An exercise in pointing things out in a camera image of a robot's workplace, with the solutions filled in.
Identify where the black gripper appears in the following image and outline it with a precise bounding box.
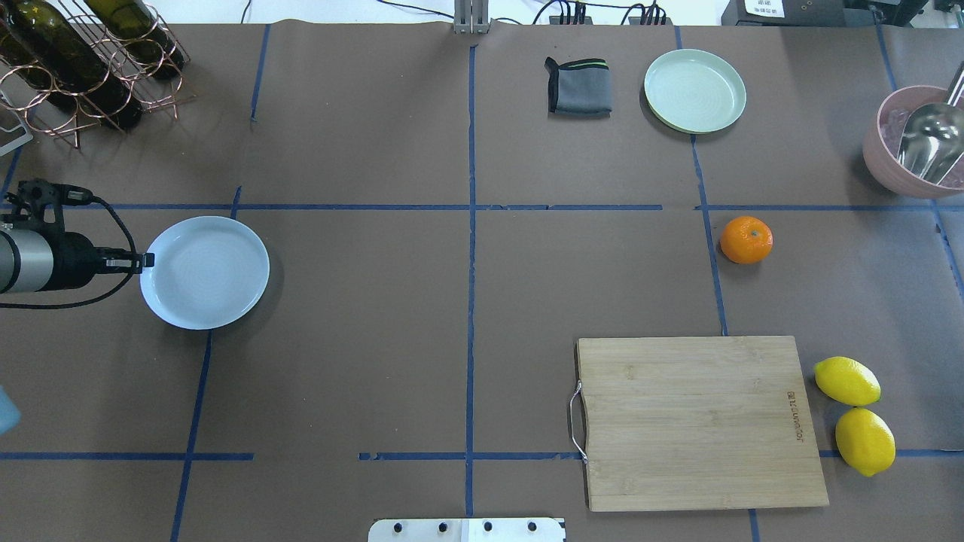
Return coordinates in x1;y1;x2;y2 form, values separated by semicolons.
6;179;155;291

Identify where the orange fruit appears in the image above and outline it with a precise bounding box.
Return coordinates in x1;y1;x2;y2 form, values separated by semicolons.
719;215;774;264

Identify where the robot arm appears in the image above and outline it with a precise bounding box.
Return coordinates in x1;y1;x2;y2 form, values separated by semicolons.
1;178;155;293

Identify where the light blue plate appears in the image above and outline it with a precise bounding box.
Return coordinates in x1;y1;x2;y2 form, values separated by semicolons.
140;216;271;330

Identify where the white metal mounting plate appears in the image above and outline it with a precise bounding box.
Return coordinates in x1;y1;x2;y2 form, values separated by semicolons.
368;517;567;541

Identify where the light green plate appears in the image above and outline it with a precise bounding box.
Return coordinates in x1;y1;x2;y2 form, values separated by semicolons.
642;49;748;135

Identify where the dark green wine bottle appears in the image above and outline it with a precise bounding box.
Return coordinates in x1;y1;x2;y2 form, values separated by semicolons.
2;1;142;131

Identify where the folded grey cloth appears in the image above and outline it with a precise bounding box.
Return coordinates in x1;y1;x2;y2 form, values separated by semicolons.
545;57;613;119

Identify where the bamboo cutting board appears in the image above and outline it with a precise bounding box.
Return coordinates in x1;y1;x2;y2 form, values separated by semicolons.
574;336;829;513

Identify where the upper yellow lemon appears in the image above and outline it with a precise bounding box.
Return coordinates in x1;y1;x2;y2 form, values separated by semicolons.
813;356;882;407

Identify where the yellow lemon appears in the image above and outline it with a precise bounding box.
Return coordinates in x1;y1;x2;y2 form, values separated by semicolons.
813;356;882;407
834;407;896;477

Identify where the lower yellow lemon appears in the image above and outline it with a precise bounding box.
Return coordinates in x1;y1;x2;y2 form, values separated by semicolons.
834;407;896;477

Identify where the pink bowl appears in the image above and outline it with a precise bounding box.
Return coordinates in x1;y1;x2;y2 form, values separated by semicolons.
863;85;963;199

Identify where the metal scoop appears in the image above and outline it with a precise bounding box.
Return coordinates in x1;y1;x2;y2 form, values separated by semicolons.
896;64;963;185

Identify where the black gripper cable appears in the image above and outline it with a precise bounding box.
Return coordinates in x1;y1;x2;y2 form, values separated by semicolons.
0;196;139;310

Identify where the copper wire bottle rack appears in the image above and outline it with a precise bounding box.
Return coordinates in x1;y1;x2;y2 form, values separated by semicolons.
2;1;197;148

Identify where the grey camera post bracket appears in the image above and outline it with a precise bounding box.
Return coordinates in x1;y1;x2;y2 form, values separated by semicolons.
453;0;491;35

